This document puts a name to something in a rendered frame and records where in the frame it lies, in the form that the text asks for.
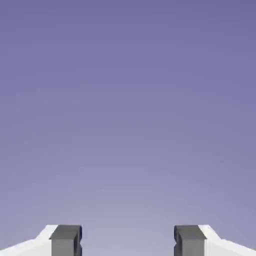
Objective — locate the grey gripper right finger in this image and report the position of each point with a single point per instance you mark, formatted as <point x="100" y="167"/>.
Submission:
<point x="191" y="240"/>

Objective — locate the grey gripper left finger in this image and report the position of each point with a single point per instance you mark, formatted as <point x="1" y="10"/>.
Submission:
<point x="64" y="240"/>

